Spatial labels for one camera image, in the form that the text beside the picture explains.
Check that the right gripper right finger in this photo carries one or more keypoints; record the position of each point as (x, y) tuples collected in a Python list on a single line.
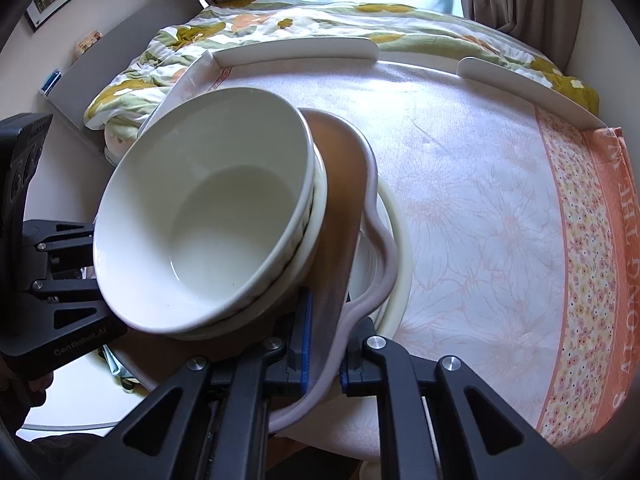
[(440, 420)]

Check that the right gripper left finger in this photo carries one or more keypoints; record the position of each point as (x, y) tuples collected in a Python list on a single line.
[(209, 420)]

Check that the cream yellow bowl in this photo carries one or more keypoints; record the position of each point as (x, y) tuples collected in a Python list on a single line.
[(292, 275)]

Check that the white bowl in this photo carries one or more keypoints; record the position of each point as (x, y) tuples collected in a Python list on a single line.
[(204, 211)]

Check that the yellow duck plate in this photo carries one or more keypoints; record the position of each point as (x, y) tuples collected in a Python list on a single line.
[(387, 317)]

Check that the pink square bowl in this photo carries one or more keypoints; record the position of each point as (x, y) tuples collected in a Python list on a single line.
[(352, 188)]

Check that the person's left hand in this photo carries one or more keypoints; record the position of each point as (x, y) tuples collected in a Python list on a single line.
[(19, 396)]

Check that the orange floral cloth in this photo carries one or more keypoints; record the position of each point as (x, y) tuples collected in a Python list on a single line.
[(599, 344)]

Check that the grey headboard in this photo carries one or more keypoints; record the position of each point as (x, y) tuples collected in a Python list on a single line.
[(75, 89)]

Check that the blue box on headboard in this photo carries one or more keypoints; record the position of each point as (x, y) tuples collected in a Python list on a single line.
[(50, 83)]

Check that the white tray table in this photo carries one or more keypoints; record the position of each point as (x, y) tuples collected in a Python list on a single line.
[(467, 163)]

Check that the floral green striped duvet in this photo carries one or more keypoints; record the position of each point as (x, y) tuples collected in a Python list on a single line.
[(128, 99)]

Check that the small plush toy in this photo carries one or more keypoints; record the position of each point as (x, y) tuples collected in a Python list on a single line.
[(86, 43)]

